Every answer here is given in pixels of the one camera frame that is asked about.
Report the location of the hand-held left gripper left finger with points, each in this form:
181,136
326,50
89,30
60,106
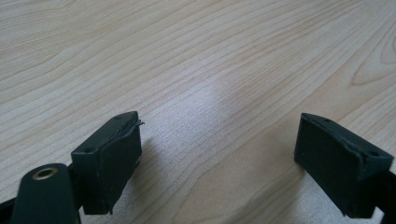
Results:
106,165

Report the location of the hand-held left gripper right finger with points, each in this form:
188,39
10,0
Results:
333,165

